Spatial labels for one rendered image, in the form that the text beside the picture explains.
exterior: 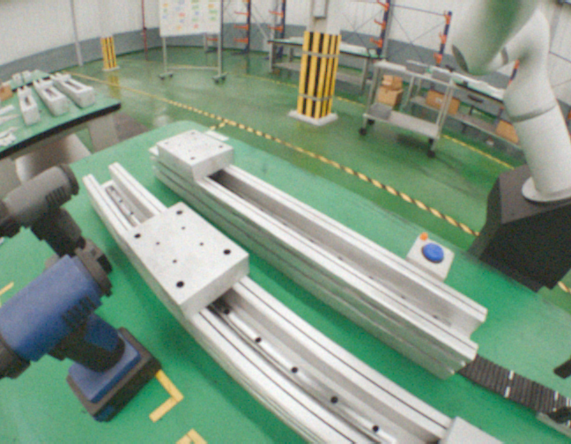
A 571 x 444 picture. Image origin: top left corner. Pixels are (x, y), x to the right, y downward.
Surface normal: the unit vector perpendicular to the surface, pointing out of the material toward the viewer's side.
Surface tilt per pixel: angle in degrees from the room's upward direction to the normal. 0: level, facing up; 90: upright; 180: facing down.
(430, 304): 90
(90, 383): 0
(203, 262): 0
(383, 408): 90
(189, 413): 0
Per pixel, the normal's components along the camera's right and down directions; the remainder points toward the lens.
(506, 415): 0.07, -0.75
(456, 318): -0.65, 0.47
